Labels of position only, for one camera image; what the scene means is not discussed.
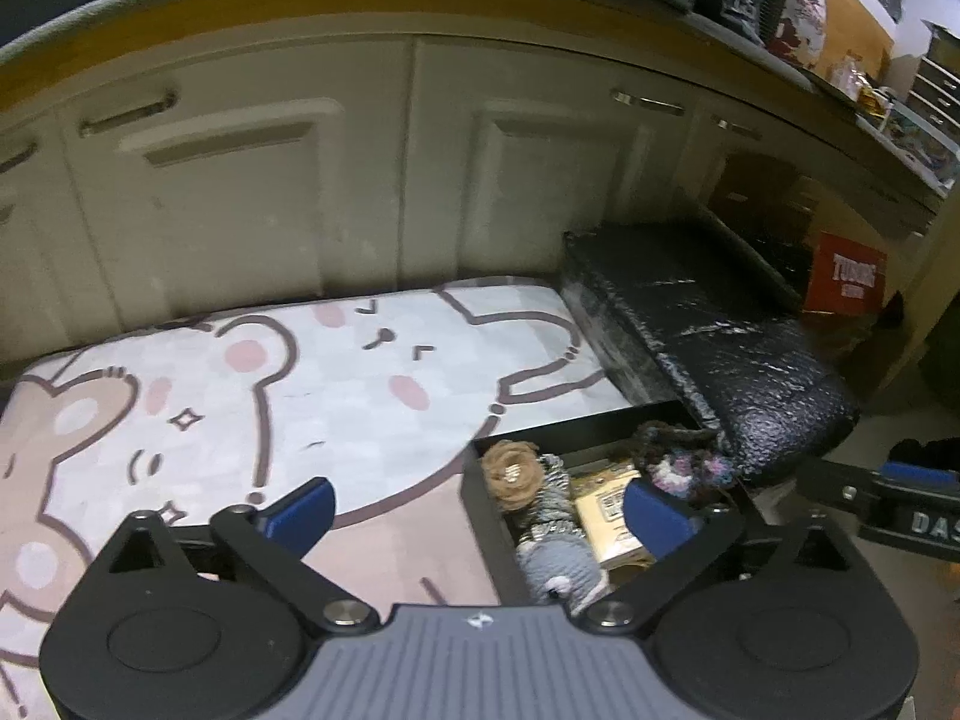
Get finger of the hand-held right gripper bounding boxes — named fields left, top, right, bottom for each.
left=799, top=456, right=883, bottom=522
left=881, top=463, right=960, bottom=492

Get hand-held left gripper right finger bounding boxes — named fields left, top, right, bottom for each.
left=581, top=480, right=871, bottom=635

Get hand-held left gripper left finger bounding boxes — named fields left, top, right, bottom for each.
left=90, top=476, right=380, bottom=638

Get small tan carton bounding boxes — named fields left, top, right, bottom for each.
left=570, top=469, right=661, bottom=568

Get dark crochet pouch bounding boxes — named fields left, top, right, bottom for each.
left=634, top=420, right=740, bottom=505

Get grey white twisted rope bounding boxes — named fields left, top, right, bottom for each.
left=517, top=454, right=590, bottom=542

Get grey knitted mouse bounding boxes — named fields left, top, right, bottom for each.
left=517, top=529, right=611, bottom=616

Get black cardboard box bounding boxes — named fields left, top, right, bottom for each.
left=461, top=399, right=758, bottom=610

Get bear print blanket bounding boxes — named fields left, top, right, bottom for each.
left=0, top=276, right=623, bottom=720

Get black wrapped package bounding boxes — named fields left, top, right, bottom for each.
left=561, top=221, right=862, bottom=482

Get red beer carton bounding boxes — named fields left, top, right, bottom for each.
left=802, top=231, right=888, bottom=316

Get brown cardboard box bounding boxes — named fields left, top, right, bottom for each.
left=701, top=150, right=901, bottom=316

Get white cabinet door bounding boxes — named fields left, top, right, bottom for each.
left=0, top=109, right=122, bottom=365
left=686, top=101, right=826, bottom=211
left=60, top=37, right=418, bottom=317
left=409, top=37, right=703, bottom=293

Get grey drawer unit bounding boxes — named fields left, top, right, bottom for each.
left=911, top=21, right=960, bottom=138

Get red white printed box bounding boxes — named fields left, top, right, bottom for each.
left=772, top=0, right=827, bottom=65

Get cream cabinet doors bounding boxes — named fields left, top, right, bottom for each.
left=0, top=0, right=960, bottom=241

